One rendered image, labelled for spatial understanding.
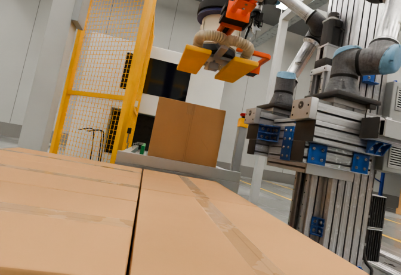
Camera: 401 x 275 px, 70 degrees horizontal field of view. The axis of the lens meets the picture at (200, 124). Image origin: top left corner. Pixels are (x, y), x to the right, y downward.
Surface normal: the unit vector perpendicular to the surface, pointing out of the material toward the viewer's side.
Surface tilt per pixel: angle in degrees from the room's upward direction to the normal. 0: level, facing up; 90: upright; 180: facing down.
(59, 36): 90
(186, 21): 90
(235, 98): 90
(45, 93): 90
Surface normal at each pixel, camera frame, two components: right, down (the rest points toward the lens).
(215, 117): 0.17, -0.05
